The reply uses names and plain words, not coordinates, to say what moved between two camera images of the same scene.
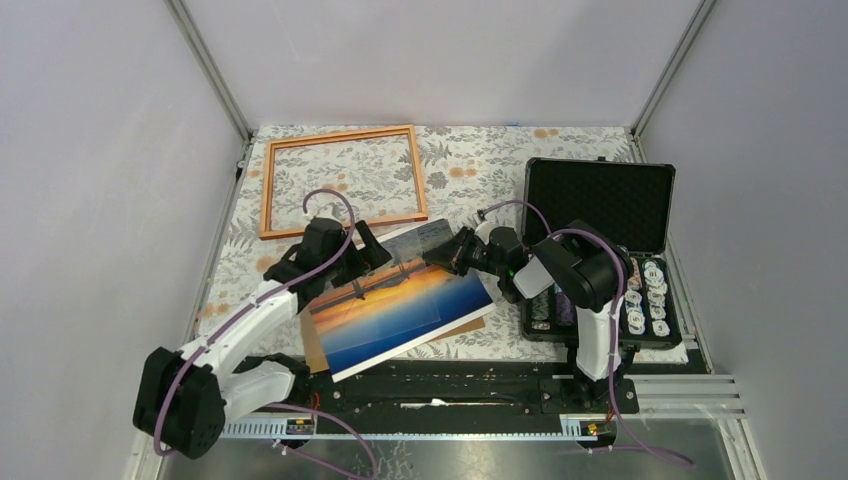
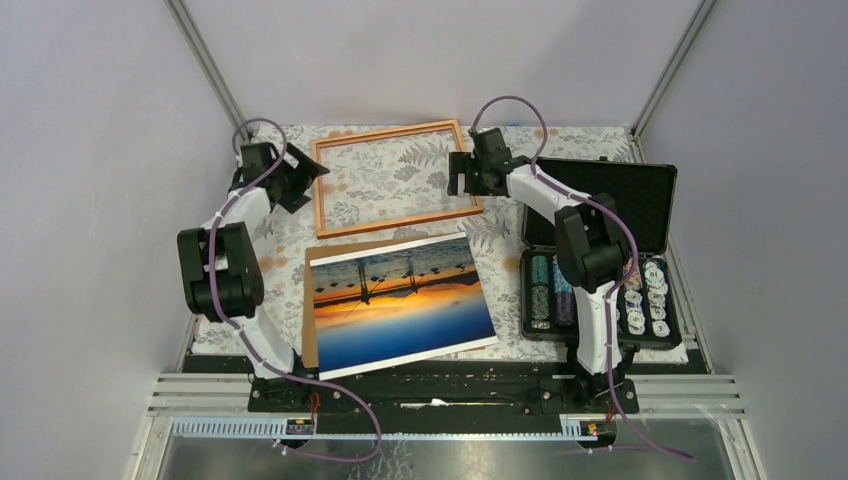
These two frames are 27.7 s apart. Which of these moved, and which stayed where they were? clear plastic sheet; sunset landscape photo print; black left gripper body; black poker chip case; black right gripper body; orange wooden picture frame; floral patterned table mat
Moved: black left gripper body; clear plastic sheet; orange wooden picture frame; black right gripper body; sunset landscape photo print
Stayed: floral patterned table mat; black poker chip case
